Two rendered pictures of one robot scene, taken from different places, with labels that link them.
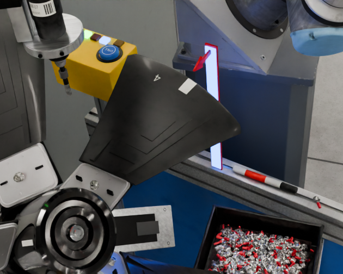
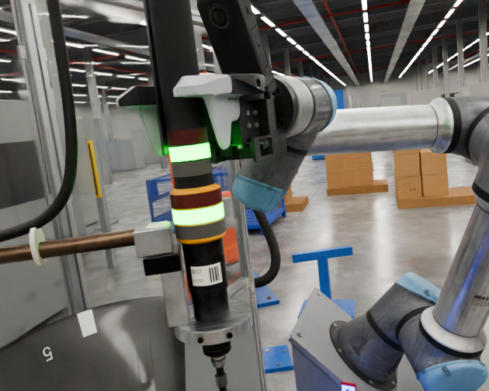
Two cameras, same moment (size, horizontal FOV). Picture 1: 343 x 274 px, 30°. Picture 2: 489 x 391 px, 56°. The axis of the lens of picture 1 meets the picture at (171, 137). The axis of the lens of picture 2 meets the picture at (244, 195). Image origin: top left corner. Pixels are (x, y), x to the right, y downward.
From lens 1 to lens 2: 36 cm
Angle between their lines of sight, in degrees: 38
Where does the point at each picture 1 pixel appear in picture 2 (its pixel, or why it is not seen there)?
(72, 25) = (237, 306)
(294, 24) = (421, 363)
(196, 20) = (314, 372)
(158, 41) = not seen: outside the picture
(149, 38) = not seen: outside the picture
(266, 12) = (379, 361)
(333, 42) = (467, 377)
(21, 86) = not seen: outside the picture
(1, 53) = (133, 374)
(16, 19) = (171, 292)
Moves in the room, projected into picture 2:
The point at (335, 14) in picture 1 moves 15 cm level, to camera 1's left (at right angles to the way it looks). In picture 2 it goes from (464, 344) to (383, 360)
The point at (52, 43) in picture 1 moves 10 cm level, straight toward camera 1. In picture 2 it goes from (216, 324) to (259, 382)
